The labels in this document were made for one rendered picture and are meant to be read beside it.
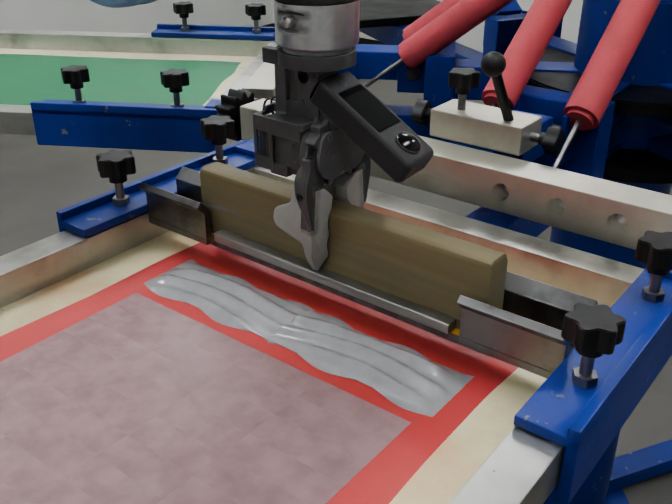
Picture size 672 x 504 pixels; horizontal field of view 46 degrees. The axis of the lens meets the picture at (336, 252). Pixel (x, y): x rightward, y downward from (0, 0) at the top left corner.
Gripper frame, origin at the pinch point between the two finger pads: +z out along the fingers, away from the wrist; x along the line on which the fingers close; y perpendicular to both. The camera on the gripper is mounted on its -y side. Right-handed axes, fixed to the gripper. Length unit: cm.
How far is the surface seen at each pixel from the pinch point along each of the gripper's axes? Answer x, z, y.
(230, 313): 9.5, 4.7, 5.7
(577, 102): -44.9, -5.6, -5.8
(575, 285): -15.2, 4.0, -19.3
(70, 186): -131, 101, 251
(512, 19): -97, -4, 29
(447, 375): 5.2, 4.8, -16.3
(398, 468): 17.0, 5.3, -19.0
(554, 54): -87, -1, 16
